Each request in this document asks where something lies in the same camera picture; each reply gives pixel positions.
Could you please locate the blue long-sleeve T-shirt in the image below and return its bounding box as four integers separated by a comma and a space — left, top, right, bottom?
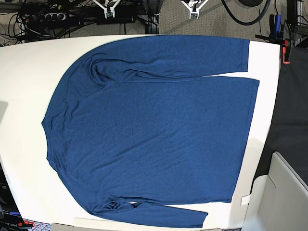
42, 35, 259, 228

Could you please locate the black power strip bar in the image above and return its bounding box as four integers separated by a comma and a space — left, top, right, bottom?
96, 16, 135, 25

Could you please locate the red and black clamp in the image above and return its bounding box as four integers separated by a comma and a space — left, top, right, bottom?
282, 39, 291, 64

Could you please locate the grey cardboard box edge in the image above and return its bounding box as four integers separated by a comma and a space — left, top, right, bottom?
51, 223, 74, 231

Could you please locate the white plastic bin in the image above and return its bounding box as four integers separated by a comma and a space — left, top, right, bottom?
242, 152, 308, 231

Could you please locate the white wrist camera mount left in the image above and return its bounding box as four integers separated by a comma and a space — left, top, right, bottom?
181, 0, 208, 19

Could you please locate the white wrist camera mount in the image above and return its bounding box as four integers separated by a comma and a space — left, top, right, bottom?
181, 0, 208, 19
92, 0, 121, 19

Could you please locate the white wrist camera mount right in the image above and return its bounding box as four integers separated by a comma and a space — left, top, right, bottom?
92, 0, 121, 19

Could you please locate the blue handled tool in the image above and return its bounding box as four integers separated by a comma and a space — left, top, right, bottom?
274, 14, 281, 39

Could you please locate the black hose loop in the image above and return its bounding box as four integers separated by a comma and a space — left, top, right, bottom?
221, 0, 271, 25

